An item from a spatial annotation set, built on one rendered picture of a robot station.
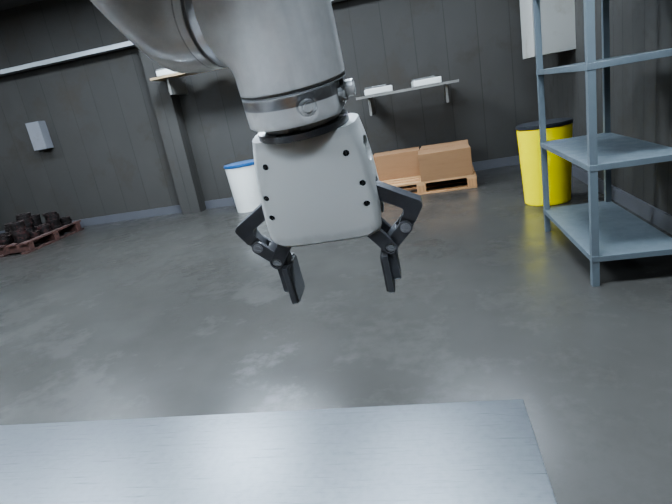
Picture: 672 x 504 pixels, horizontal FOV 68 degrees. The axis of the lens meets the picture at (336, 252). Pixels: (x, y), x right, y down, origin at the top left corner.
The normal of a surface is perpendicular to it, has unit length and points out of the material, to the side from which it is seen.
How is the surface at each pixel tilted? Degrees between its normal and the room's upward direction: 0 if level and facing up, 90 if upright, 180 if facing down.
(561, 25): 90
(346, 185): 101
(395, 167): 90
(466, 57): 90
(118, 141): 90
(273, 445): 0
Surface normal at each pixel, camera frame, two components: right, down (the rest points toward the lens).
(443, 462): -0.17, -0.94
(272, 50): -0.08, 0.48
